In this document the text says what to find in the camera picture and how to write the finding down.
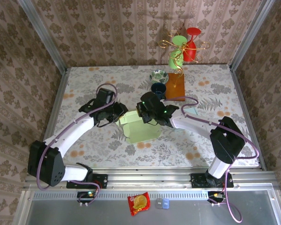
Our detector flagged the green paper box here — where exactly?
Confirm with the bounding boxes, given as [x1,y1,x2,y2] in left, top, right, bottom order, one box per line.
[116,110,161,144]

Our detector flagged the light blue paper box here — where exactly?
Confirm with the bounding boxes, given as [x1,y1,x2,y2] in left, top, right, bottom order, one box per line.
[184,106,199,116]

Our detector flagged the dark blue mug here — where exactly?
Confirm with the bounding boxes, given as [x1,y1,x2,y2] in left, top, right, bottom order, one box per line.
[150,82,167,99]

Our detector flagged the leaf pattern bowl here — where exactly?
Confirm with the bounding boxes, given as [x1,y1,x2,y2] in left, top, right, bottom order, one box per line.
[149,69,169,84]

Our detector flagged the floral tablecloth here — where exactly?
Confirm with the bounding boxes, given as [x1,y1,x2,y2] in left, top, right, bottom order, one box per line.
[50,65,260,168]

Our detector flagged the green goblet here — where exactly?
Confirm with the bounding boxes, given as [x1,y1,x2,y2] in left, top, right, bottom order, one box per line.
[168,35,187,70]

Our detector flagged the red goblet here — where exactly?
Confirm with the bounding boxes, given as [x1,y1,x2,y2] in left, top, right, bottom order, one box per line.
[183,27,202,63]

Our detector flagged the red snack packet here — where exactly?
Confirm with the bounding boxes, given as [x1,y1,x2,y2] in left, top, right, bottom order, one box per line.
[127,191,151,217]

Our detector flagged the grey metal shelf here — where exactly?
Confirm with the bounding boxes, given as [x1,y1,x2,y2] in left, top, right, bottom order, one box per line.
[13,190,281,225]

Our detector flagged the gold wire stand wooden base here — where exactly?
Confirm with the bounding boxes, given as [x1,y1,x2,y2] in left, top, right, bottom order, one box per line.
[158,30,210,102]

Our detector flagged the aluminium side rail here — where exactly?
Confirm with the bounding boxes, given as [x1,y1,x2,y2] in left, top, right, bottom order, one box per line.
[229,65,268,172]
[34,67,70,173]

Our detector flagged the aluminium front rail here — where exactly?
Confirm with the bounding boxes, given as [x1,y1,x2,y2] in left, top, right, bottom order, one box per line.
[23,170,279,191]

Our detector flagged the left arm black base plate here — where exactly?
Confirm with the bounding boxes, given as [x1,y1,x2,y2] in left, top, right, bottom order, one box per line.
[66,173,109,189]

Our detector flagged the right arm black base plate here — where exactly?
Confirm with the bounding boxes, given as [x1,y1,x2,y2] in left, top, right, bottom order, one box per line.
[190,172,234,189]

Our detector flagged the slotted cable duct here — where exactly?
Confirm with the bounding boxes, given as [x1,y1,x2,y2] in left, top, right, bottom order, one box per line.
[31,190,276,200]

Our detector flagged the aluminium frame post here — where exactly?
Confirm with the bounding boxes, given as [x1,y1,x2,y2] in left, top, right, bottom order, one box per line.
[229,0,276,71]
[16,0,68,74]

